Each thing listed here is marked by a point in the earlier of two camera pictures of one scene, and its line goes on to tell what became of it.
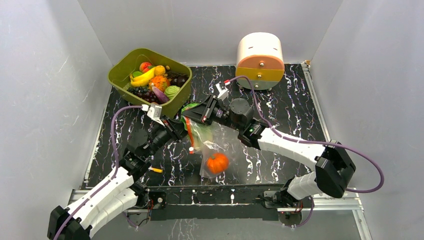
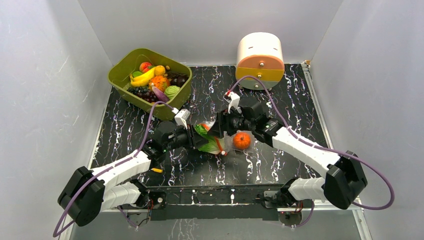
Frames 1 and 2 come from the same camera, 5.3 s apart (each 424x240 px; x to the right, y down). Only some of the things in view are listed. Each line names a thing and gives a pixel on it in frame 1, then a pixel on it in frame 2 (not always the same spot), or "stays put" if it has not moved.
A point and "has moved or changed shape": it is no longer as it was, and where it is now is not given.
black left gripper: x=175 y=129 → x=197 y=142
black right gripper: x=209 y=110 → x=222 y=122
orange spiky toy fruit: x=160 y=82 stays put
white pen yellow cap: x=155 y=170 stays put
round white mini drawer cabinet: x=260 y=64 stays put
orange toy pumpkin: x=217 y=163 → x=241 y=140
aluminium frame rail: x=351 y=200 stays put
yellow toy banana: x=143 y=79 stays put
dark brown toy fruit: x=178 y=80 stays put
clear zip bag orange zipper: x=221 y=152 has moved or changed shape
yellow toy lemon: x=159 y=70 stays put
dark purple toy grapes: x=146 y=92 stays put
